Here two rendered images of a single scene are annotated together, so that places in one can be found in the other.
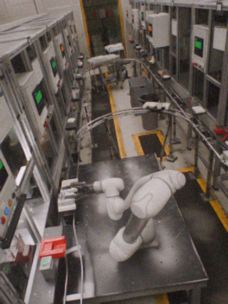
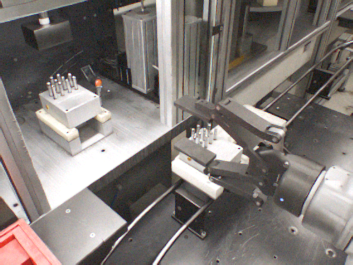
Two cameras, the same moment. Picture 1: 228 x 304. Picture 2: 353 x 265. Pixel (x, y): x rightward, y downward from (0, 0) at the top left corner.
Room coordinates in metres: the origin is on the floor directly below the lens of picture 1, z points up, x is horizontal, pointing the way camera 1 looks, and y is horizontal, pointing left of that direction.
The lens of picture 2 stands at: (1.04, 0.14, 1.43)
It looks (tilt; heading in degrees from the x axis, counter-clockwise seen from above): 38 degrees down; 41
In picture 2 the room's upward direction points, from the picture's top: straight up
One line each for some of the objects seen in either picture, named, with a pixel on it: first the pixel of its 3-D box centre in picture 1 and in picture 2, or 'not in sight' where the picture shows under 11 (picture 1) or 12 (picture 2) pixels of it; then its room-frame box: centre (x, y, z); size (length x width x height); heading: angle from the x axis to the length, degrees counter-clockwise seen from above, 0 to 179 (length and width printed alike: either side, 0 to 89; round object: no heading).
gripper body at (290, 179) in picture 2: (88, 189); (281, 175); (1.35, 0.22, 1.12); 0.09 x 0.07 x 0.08; 89
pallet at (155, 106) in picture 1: (156, 107); not in sight; (3.22, -0.72, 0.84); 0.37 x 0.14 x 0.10; 57
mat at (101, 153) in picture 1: (102, 102); not in sight; (6.02, 0.05, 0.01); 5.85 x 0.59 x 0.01; 179
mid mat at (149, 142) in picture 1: (151, 145); not in sight; (3.55, -0.68, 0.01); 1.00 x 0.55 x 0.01; 179
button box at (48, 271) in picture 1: (46, 268); not in sight; (0.89, 0.50, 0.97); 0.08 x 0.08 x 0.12; 89
